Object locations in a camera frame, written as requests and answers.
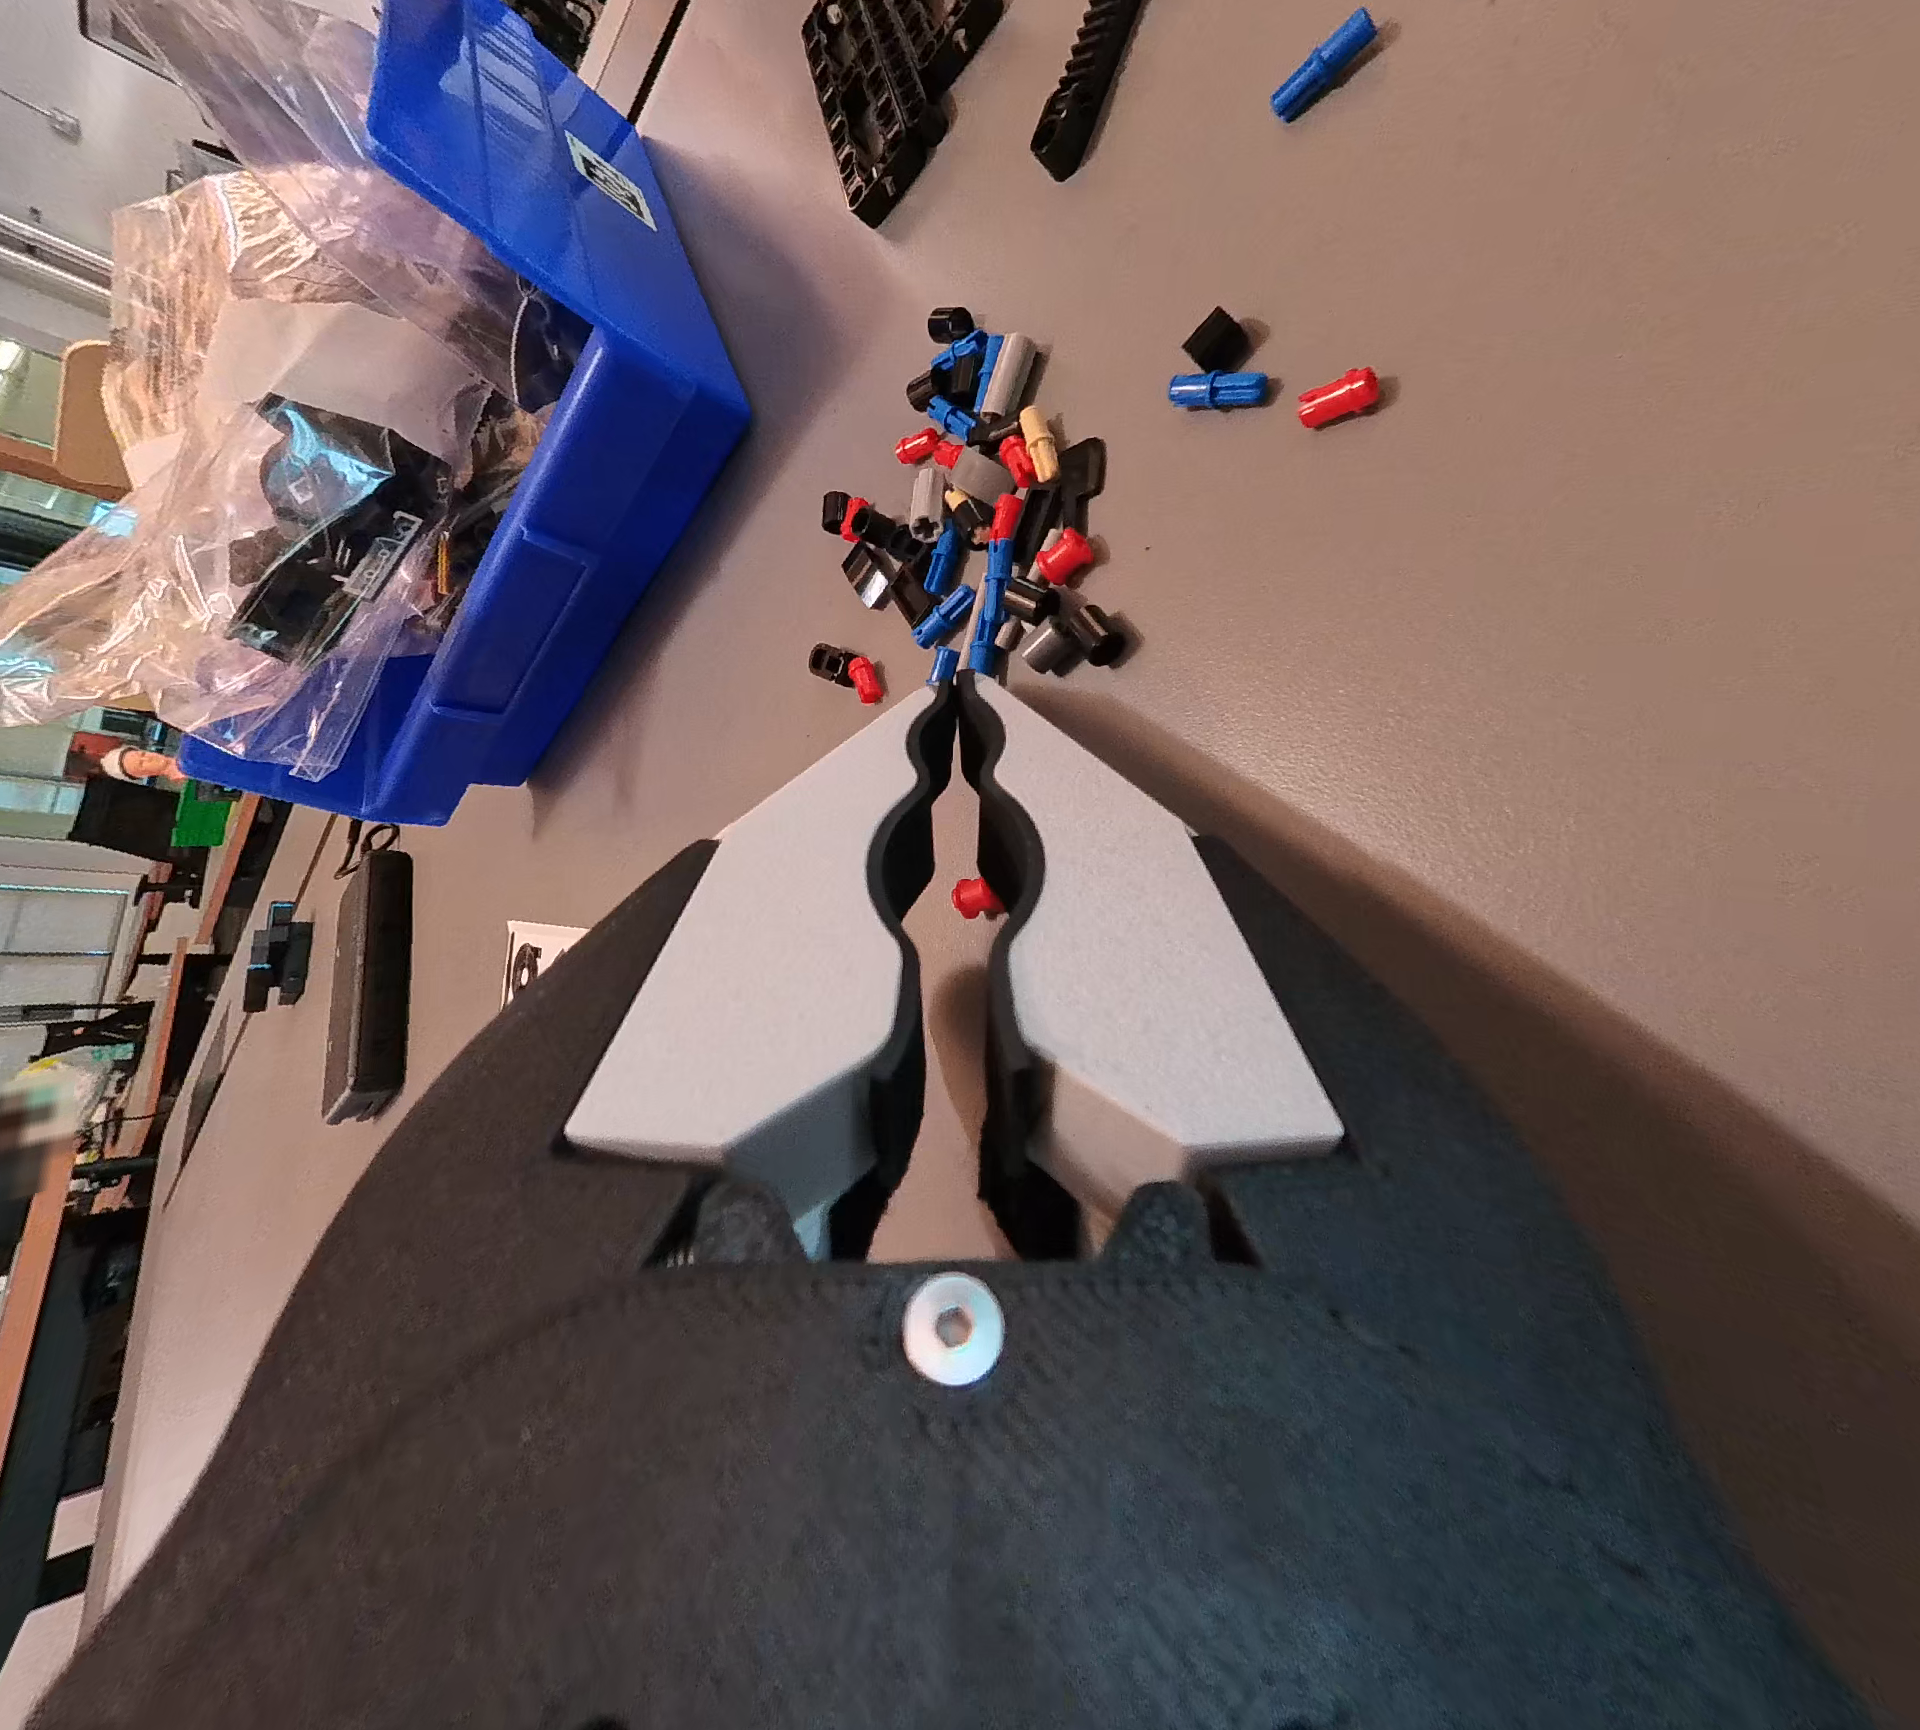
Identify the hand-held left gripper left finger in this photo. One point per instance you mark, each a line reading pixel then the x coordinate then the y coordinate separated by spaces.
pixel 750 981

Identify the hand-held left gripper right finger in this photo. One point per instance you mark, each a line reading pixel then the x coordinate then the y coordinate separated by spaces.
pixel 1170 995

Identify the pile of small lego pins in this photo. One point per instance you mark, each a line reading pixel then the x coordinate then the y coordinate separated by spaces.
pixel 1062 557

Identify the red lego pin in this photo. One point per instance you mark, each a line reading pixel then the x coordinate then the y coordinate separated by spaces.
pixel 1338 399
pixel 975 897

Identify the black and red lego connector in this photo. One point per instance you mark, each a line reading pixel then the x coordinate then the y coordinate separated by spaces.
pixel 829 662

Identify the short blue lego pin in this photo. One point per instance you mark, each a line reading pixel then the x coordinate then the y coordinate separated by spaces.
pixel 1218 388

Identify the black lego bush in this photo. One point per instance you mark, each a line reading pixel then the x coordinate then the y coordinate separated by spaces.
pixel 1215 338

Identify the long blue lego pin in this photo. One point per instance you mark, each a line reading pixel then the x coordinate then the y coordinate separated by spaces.
pixel 1324 64

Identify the black lego gear rack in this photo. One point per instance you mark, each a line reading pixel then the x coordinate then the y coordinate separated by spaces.
pixel 1111 21

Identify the printed paper sheet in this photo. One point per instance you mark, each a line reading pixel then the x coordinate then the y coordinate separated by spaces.
pixel 524 943

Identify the black power brick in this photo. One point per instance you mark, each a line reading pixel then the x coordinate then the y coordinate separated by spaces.
pixel 368 995

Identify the green box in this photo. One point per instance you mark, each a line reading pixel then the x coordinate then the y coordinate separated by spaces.
pixel 207 815

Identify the clear plastic bag of parts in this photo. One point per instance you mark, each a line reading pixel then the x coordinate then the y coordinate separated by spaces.
pixel 300 531

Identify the blue plastic bin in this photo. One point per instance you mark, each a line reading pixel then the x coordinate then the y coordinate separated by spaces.
pixel 511 140

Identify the cardboard box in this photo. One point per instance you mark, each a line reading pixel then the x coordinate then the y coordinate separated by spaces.
pixel 87 411

